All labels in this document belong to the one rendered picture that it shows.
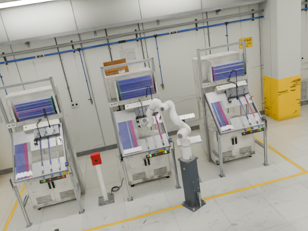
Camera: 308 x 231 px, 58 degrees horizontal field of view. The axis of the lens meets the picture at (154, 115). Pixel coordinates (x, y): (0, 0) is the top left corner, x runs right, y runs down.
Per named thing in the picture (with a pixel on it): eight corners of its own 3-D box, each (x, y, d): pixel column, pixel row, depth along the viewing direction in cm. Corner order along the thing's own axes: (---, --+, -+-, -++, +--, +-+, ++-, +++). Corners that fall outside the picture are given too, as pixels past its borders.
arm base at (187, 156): (198, 157, 356) (196, 144, 350) (187, 163, 346) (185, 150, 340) (187, 153, 371) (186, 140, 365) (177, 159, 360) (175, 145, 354)
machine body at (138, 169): (172, 178, 450) (166, 143, 429) (129, 188, 440) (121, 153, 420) (162, 160, 510) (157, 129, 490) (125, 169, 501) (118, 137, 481)
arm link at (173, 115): (181, 139, 346) (187, 134, 359) (189, 135, 339) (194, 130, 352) (159, 106, 345) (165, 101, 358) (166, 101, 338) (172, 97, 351)
